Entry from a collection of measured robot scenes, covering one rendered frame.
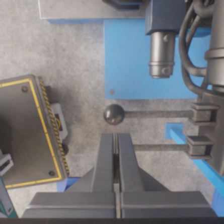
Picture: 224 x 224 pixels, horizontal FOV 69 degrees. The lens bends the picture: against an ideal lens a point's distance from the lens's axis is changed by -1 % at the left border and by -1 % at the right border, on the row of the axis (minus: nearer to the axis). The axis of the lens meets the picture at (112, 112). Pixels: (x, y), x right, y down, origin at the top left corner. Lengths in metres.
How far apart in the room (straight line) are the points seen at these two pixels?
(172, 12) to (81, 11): 0.59
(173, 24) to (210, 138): 0.51
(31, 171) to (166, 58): 1.03
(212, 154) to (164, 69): 0.45
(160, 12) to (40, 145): 0.94
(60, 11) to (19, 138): 0.81
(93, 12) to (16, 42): 0.61
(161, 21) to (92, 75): 0.68
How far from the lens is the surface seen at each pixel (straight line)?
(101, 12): 1.13
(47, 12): 1.20
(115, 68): 1.11
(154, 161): 1.49
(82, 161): 1.47
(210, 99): 0.32
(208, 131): 0.33
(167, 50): 0.74
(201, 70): 0.42
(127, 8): 0.82
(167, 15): 0.73
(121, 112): 0.26
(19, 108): 1.08
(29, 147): 1.14
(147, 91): 1.15
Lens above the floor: 1.23
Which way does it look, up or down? 75 degrees down
